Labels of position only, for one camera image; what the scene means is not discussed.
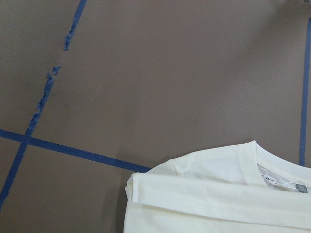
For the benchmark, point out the cream long-sleeve cat shirt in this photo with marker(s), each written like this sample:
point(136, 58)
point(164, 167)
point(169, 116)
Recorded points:
point(233, 189)

